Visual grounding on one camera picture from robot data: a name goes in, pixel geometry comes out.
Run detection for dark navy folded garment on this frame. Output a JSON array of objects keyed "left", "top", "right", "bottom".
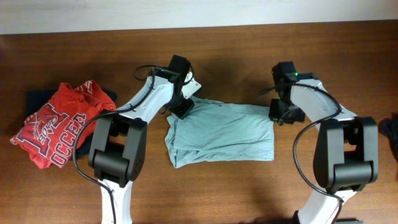
[{"left": 24, "top": 89, "right": 118, "bottom": 162}]

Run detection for red printed t-shirt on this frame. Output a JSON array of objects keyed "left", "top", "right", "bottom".
[{"left": 10, "top": 80, "right": 116, "bottom": 169}]

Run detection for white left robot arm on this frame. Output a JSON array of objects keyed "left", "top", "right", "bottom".
[{"left": 88, "top": 68, "right": 201, "bottom": 223}]

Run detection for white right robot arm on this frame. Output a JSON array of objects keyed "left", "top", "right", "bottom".
[{"left": 273, "top": 72, "right": 378, "bottom": 224}]

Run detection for light blue t-shirt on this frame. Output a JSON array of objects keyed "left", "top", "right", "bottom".
[{"left": 165, "top": 96, "right": 275, "bottom": 169}]

